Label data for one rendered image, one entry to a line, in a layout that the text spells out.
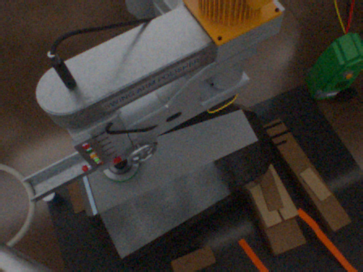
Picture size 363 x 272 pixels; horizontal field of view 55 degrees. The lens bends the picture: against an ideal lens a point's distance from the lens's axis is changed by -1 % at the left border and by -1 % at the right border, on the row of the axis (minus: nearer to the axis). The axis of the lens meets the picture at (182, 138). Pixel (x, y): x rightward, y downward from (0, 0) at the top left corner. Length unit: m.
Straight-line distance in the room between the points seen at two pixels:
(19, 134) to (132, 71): 2.24
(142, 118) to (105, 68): 0.32
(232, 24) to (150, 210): 1.16
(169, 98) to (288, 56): 2.13
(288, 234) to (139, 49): 1.81
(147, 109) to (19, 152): 1.96
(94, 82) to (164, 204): 0.99
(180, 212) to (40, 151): 1.57
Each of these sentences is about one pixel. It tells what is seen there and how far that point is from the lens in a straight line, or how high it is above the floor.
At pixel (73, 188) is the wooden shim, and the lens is 2.98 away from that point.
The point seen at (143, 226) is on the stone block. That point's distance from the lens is 2.09.
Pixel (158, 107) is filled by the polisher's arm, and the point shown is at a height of 1.40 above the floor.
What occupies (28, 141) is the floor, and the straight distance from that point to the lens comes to 3.32.
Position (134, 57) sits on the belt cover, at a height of 1.69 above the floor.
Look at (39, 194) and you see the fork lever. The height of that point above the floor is 1.12.
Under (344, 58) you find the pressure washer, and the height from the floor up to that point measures 0.52.
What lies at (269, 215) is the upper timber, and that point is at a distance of 2.57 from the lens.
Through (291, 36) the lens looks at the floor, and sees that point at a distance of 3.64.
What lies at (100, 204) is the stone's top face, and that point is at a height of 0.82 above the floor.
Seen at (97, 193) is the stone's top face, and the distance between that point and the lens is 2.05.
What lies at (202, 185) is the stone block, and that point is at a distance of 2.06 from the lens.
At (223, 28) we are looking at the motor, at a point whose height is 1.72.
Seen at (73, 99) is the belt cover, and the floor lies 1.69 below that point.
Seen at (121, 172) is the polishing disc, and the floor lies 0.88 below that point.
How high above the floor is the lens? 2.72
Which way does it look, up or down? 66 degrees down
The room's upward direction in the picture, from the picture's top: 7 degrees counter-clockwise
